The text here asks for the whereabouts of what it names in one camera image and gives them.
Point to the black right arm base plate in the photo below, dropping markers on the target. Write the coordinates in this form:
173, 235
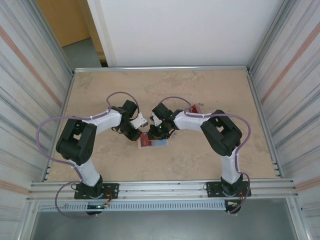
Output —
212, 187

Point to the aluminium mounting rail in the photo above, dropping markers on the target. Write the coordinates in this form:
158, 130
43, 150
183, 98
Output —
162, 188

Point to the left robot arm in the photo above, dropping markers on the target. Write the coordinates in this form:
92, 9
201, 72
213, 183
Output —
105, 120

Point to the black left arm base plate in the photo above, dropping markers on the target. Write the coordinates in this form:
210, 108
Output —
111, 190

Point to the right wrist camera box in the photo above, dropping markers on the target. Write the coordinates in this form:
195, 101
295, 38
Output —
157, 120

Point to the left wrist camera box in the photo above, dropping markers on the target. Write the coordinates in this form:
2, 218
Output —
140, 121

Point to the red VIP card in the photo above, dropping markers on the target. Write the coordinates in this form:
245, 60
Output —
145, 142

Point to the aluminium frame bar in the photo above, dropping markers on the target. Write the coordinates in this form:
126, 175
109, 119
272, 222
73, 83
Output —
160, 68
253, 87
69, 87

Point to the wooden door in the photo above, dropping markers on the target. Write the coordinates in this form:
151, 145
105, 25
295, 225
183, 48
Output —
62, 22

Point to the beige card holder wallet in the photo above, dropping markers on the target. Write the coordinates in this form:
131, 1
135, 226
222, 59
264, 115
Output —
160, 145

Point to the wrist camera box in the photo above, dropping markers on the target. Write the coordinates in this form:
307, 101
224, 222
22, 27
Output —
157, 120
140, 121

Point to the white door frame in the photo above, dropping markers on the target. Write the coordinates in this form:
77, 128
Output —
100, 32

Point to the black controller board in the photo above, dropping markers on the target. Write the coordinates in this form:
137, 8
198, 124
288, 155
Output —
233, 205
96, 207

